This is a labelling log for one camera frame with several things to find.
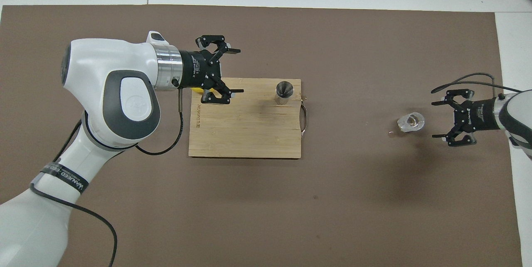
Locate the steel cocktail jigger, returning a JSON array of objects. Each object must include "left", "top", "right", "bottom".
[{"left": 275, "top": 80, "right": 295, "bottom": 106}]

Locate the small clear glass cup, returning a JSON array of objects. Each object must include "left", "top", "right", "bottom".
[{"left": 397, "top": 112, "right": 426, "bottom": 133}]

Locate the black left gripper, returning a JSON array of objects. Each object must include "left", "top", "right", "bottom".
[{"left": 180, "top": 34, "right": 245, "bottom": 105}]

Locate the brown table mat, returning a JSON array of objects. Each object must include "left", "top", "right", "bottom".
[{"left": 0, "top": 5, "right": 523, "bottom": 267}]

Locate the bamboo cutting board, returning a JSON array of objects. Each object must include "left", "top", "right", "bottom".
[{"left": 188, "top": 78, "right": 309, "bottom": 159}]

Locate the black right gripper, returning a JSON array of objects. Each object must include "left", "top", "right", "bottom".
[{"left": 431, "top": 89, "right": 502, "bottom": 147}]

